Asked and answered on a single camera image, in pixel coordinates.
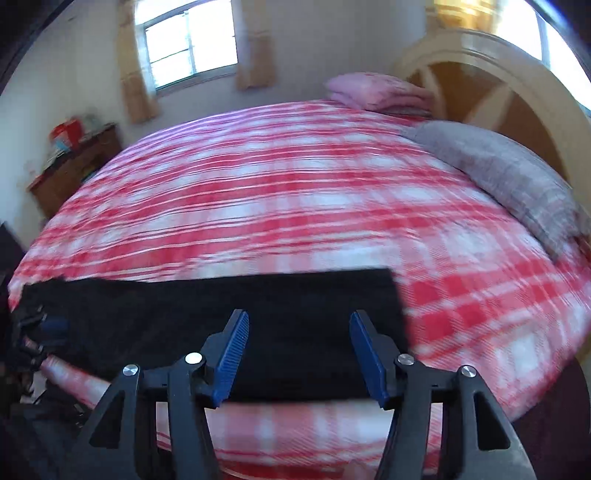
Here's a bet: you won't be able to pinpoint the window with white frame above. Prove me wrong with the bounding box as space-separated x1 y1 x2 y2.
136 0 241 95

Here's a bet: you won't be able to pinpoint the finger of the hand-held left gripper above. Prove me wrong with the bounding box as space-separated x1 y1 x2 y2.
14 307 70 342

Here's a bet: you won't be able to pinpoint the pink folded blanket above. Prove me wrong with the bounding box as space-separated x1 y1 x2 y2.
323 71 437 116

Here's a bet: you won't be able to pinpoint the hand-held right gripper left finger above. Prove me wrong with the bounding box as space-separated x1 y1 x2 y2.
76 309 250 480

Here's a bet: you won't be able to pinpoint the brown wooden desk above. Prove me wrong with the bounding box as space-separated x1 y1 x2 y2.
28 122 123 220

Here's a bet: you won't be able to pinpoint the red gift bag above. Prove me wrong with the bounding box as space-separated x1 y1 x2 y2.
51 119 84 153

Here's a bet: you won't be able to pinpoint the red plaid bed sheet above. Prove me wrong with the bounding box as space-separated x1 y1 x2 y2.
7 99 591 476

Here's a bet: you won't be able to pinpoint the sheer yellow curtain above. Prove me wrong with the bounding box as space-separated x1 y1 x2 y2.
434 0 502 35

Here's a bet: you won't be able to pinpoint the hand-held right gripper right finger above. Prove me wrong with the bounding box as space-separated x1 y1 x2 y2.
348 310 539 480

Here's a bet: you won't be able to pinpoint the large bright window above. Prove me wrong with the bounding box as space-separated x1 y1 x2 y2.
494 0 587 88

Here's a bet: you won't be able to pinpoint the black pants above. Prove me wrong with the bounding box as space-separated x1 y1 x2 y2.
21 268 409 402

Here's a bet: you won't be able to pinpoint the yellow patterned curtain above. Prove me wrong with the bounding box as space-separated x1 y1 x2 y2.
231 0 278 90
115 0 160 123

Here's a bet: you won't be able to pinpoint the grey striped pillow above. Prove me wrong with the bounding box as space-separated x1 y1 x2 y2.
399 121 585 261

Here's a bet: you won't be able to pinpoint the cream wooden headboard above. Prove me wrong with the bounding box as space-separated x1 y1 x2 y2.
390 30 591 222

